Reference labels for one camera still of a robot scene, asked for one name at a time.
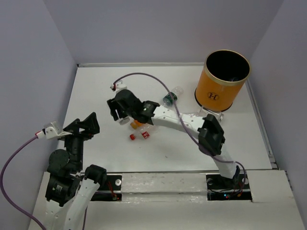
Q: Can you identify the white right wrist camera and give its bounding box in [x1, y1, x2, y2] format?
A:
[110, 80, 127, 93]

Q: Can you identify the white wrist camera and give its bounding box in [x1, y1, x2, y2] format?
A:
[110, 80, 127, 93]
[44, 121, 63, 139]

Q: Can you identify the purple camera cable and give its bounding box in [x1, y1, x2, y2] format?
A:
[0, 131, 48, 230]
[112, 72, 251, 199]

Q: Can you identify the orange juice plastic bottle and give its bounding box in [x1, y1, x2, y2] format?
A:
[130, 120, 143, 129]

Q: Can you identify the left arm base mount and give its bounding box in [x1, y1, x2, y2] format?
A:
[91, 174, 122, 202]

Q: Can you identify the orange cylindrical bin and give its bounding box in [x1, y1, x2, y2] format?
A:
[194, 49, 251, 112]

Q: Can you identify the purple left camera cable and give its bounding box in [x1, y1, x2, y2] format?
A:
[0, 131, 48, 230]

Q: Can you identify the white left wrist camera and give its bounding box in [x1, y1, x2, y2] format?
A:
[44, 121, 63, 139]

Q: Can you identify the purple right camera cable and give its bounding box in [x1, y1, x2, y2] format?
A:
[112, 72, 251, 199]

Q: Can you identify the red cap clear bottle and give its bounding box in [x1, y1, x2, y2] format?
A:
[129, 124, 157, 140]

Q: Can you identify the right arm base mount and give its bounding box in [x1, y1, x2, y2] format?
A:
[206, 173, 252, 201]

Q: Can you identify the green label plastic bottle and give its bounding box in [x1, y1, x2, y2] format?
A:
[162, 86, 184, 107]

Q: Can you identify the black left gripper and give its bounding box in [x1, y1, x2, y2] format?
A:
[60, 110, 100, 169]

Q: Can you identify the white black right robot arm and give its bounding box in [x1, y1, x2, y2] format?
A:
[107, 89, 245, 188]

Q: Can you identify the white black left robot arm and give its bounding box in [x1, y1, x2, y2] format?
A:
[43, 112, 107, 230]

